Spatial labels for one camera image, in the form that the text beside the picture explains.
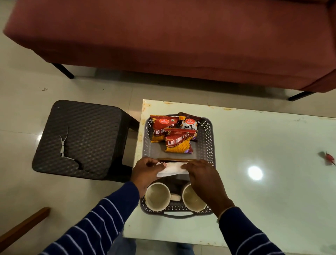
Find person's right hand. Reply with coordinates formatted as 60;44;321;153
180;159;236;219

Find person's left hand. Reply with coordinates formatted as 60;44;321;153
130;157;167;198

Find white floral mug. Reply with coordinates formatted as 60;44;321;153
181;183;208;212
144;182;182;212

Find white paper napkins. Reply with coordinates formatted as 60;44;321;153
156;161;190;178

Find brown plastic napkin holder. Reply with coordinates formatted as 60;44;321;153
156;157;195;163

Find grey perforated plastic tray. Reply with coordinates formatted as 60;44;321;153
139;113;216;219

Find red yellow snack packet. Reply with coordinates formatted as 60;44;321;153
164;128;197;154
149;115;180;144

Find brown white snack packet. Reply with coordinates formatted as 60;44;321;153
178;112;204;142

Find red candy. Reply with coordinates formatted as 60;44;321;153
318;151;336;166

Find person's right forearm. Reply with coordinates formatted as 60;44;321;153
218;207;285;255

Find person's left forearm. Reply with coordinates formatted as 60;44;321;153
39;181;140;255

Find person's right leg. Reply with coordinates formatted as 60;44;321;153
176;243;195;255

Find person's leg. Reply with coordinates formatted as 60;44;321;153
107;232;137;255
176;243;195;255

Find person's left leg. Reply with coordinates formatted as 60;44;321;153
107;232;137;255

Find white glass coffee table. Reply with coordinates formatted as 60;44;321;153
122;99;336;247

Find dark woven plastic stool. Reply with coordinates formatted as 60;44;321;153
32;99;140;183

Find red fabric sofa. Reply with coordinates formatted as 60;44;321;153
3;0;336;102

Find gold bracelet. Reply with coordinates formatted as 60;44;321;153
216;206;236;224

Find wooden chair frame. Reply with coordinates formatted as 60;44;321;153
0;207;51;253

